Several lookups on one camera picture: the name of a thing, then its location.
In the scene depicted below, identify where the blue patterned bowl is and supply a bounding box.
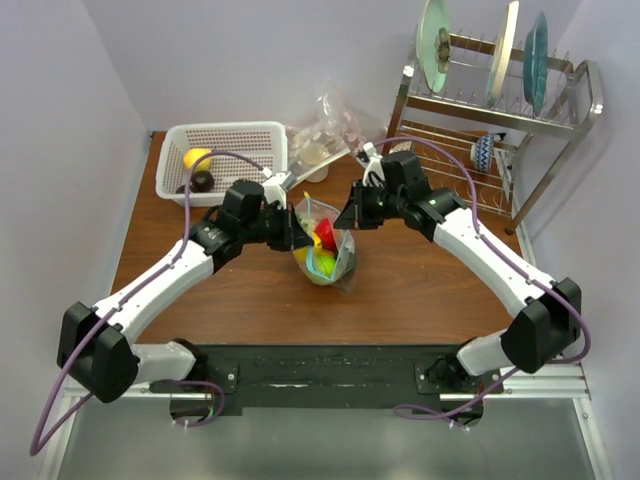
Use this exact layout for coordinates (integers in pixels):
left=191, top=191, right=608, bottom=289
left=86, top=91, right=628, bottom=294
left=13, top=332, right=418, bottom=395
left=471, top=134, right=495, bottom=174

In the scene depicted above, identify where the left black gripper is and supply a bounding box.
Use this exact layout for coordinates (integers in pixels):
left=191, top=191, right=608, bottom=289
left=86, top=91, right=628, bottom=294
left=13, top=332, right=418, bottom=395
left=240, top=201, right=313, bottom=252

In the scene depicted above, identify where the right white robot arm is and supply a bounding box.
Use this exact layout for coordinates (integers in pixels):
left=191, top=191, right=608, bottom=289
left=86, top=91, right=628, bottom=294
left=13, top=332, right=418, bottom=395
left=334, top=145, right=582, bottom=393

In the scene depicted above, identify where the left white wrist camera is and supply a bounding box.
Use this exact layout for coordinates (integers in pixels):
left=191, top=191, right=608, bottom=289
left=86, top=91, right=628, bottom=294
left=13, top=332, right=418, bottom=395
left=262, top=172, right=296, bottom=208

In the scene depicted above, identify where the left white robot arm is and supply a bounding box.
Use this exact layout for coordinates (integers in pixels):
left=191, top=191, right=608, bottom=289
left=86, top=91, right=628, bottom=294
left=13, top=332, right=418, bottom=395
left=57, top=173, right=313, bottom=403

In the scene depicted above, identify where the yellow pear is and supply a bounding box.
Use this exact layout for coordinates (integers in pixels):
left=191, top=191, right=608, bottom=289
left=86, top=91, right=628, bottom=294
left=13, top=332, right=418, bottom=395
left=293, top=246, right=322, bottom=268

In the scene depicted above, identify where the steel dish rack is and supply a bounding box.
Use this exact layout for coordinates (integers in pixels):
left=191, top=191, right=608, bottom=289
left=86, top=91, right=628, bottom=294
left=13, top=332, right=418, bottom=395
left=387, top=46, right=604, bottom=235

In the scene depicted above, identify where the dark purple passion fruit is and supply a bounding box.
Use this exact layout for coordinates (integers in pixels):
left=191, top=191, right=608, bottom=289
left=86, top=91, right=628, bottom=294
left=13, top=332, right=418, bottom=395
left=191, top=171, right=215, bottom=193

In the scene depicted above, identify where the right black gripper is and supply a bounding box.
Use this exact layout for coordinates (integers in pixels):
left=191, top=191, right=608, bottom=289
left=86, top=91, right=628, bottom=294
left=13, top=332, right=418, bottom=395
left=333, top=179, right=405, bottom=231

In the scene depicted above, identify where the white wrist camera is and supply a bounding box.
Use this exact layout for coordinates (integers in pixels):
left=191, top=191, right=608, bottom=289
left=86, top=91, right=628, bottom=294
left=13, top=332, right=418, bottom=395
left=262, top=172, right=296, bottom=208
left=356, top=142, right=386, bottom=188

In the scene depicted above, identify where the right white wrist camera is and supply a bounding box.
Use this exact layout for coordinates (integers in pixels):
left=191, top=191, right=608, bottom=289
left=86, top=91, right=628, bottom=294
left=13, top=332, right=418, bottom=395
left=356, top=142, right=386, bottom=188

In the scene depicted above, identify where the green lime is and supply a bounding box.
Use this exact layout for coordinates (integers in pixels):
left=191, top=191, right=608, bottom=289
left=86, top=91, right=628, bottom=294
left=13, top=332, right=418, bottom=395
left=313, top=252, right=335, bottom=277

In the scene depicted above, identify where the teal glass plate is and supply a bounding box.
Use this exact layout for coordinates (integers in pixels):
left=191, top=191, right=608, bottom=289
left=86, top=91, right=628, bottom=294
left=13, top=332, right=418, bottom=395
left=522, top=11, right=549, bottom=116

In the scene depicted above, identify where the dark green avocado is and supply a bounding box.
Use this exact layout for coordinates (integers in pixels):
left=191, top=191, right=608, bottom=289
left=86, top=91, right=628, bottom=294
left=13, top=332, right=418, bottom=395
left=340, top=232, right=357, bottom=271

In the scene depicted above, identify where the white cream plate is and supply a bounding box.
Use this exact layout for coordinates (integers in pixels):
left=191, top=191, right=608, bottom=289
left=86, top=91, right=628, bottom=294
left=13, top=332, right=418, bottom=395
left=485, top=1, right=520, bottom=108

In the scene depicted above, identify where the blue zip top bag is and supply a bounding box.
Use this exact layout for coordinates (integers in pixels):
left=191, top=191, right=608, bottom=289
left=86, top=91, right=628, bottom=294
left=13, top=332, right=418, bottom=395
left=293, top=192, right=357, bottom=292

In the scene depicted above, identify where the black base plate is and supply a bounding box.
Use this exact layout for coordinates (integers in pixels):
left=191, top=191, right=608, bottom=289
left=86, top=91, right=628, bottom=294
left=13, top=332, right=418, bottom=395
left=149, top=343, right=501, bottom=419

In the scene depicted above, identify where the white plastic basket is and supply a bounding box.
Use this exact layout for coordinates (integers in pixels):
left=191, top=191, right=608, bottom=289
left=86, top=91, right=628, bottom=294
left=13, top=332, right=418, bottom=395
left=155, top=121, right=288, bottom=207

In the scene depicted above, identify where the pale green plate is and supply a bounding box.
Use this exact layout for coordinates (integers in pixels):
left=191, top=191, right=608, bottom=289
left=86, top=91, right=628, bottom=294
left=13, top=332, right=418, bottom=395
left=416, top=0, right=451, bottom=93

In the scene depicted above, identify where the pile of spotted plastic bags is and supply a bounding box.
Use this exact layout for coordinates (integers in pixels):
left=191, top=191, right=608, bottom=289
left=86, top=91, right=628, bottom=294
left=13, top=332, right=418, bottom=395
left=285, top=79, right=387, bottom=185

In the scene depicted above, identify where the yellow apple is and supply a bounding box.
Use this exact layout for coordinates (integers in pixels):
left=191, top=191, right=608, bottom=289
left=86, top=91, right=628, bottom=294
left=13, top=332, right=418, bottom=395
left=183, top=148, right=211, bottom=171

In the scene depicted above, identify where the large red apple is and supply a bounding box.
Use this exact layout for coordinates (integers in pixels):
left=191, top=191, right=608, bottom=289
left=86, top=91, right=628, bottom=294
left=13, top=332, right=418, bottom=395
left=313, top=217, right=338, bottom=253

